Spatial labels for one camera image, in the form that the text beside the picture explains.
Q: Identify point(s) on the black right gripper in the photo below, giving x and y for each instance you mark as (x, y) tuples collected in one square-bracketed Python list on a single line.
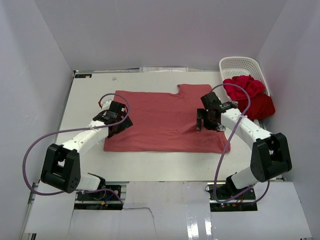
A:
[(200, 115)]

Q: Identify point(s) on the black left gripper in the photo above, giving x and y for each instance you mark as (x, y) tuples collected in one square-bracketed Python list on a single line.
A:
[(124, 125)]

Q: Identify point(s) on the salmon pink t shirt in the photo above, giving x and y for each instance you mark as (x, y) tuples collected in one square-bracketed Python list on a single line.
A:
[(166, 122)]

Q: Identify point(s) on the red t shirt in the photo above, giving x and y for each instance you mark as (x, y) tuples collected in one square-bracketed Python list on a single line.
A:
[(249, 92)]

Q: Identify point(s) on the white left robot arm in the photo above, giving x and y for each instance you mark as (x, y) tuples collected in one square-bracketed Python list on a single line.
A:
[(62, 163)]

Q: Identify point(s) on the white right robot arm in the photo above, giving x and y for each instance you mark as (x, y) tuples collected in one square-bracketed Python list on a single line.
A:
[(270, 155)]

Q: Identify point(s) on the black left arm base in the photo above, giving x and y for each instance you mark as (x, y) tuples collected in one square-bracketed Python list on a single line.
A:
[(104, 200)]

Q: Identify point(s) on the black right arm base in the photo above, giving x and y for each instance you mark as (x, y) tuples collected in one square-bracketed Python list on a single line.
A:
[(242, 203)]

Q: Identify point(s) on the white plastic basket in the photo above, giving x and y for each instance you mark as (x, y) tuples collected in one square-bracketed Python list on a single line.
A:
[(234, 66)]

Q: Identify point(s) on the black table label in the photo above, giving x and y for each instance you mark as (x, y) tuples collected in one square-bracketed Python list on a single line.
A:
[(82, 76)]

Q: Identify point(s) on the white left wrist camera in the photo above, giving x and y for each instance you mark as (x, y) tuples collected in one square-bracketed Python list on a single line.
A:
[(105, 105)]

